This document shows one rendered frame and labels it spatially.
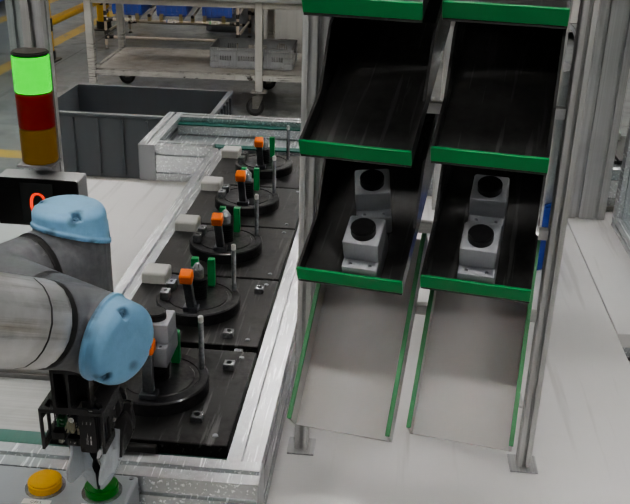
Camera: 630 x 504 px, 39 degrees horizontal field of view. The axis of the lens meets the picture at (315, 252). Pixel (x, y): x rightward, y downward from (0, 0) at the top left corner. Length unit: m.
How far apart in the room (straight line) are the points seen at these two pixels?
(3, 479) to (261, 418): 0.34
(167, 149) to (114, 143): 0.80
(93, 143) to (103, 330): 2.48
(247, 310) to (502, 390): 0.50
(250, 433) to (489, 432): 0.32
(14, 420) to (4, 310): 0.68
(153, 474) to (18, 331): 0.48
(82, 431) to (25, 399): 0.42
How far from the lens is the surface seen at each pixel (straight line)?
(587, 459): 1.41
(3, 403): 1.40
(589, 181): 2.28
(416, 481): 1.30
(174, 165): 2.41
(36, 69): 1.27
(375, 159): 1.01
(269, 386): 1.30
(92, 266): 0.92
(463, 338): 1.20
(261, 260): 1.67
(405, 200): 1.17
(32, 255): 0.88
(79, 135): 3.22
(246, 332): 1.42
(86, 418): 0.99
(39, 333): 0.72
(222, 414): 1.23
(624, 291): 1.95
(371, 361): 1.18
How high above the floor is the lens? 1.66
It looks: 24 degrees down
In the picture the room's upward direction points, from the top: 2 degrees clockwise
